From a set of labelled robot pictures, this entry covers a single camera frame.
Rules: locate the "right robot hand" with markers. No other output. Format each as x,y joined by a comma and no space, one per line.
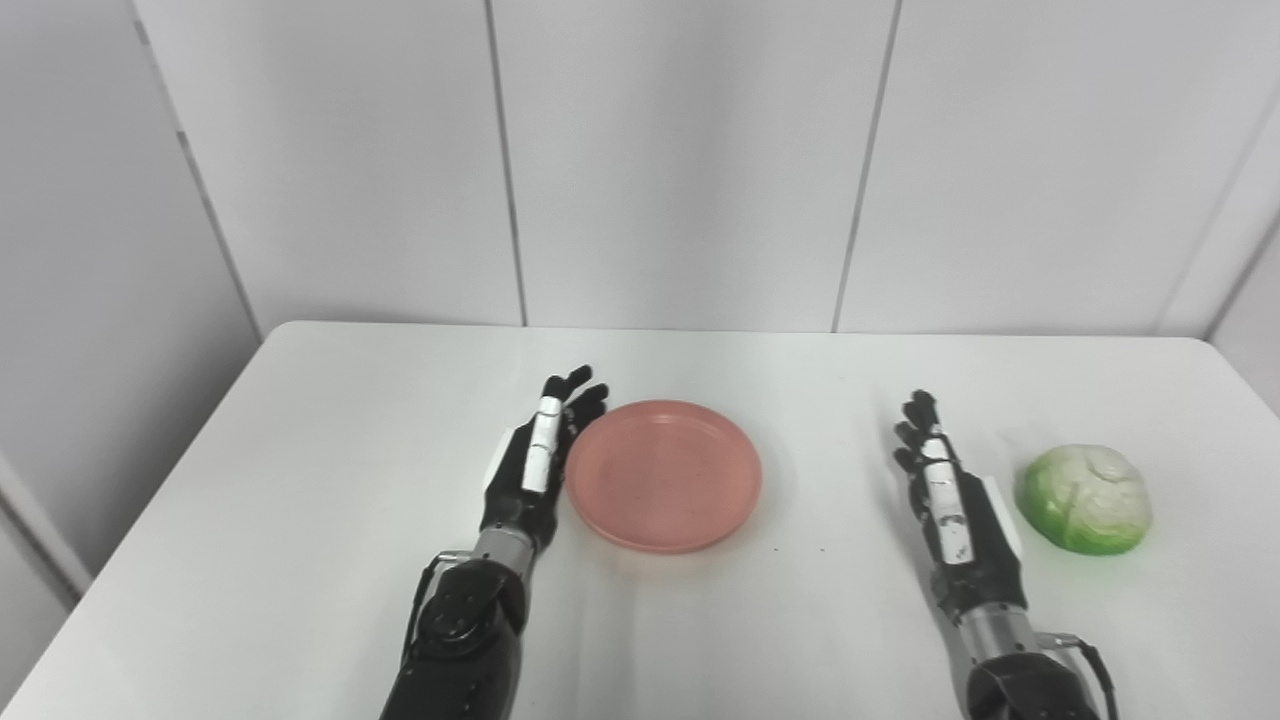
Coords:
960,530

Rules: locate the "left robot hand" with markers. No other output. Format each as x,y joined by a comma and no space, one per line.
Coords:
530,480

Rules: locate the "pink plate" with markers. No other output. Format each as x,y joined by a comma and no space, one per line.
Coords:
663,477

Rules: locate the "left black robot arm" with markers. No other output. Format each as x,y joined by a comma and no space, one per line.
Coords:
465,630

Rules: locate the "green white cabbage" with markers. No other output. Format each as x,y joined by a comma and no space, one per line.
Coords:
1085,498

